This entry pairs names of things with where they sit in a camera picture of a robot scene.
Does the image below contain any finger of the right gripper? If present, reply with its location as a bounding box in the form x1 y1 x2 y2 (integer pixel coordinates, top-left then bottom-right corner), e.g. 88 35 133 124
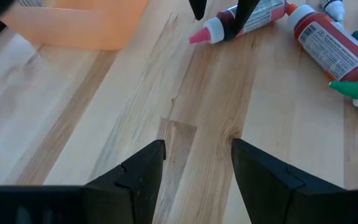
188 0 208 21
233 0 260 35

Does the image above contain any large green-capped food coloring bottle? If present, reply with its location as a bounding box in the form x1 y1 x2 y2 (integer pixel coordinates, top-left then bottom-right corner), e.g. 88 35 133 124
328 77 358 112

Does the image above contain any orange translucent plastic bin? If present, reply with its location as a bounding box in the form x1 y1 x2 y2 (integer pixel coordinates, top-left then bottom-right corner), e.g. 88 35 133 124
0 0 150 51

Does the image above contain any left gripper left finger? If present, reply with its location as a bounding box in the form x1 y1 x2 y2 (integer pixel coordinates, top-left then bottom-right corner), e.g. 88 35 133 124
84 139 167 224

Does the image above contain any large orange-capped food coloring bottle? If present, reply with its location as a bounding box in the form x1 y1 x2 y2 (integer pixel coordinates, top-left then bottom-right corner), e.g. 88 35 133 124
286 2 358 82

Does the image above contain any small blue food coloring bottle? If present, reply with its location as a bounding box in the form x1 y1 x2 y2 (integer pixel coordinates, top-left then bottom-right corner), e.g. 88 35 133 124
320 0 346 25

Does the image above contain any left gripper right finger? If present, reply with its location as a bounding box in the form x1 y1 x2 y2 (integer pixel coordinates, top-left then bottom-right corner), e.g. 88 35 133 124
231 138 347 224

